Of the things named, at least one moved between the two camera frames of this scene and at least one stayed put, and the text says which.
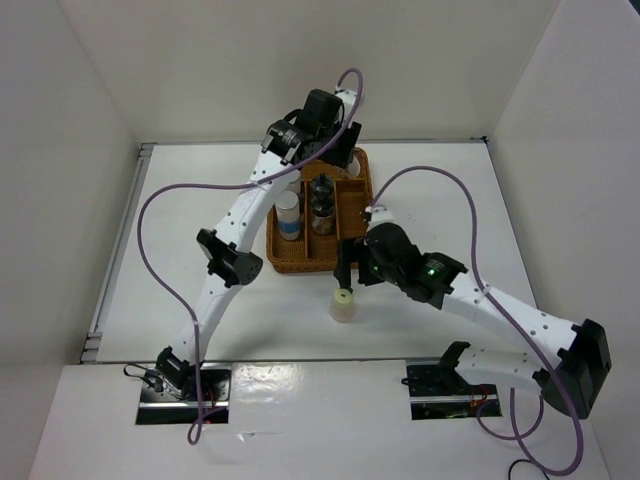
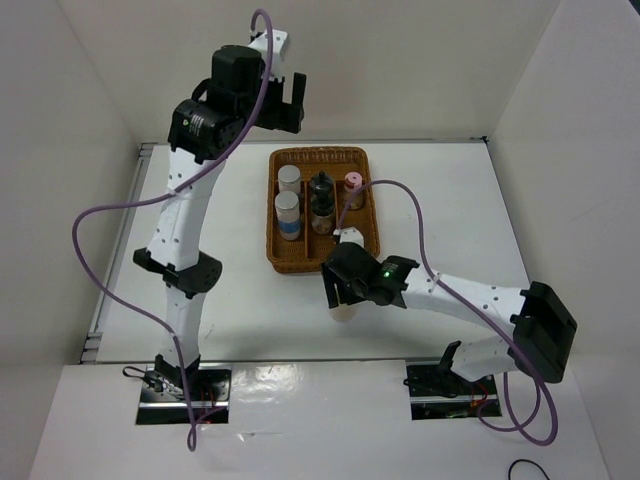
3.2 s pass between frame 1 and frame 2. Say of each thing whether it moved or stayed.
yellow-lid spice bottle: stayed
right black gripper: moved
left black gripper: moved
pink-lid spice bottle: moved
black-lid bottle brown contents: stayed
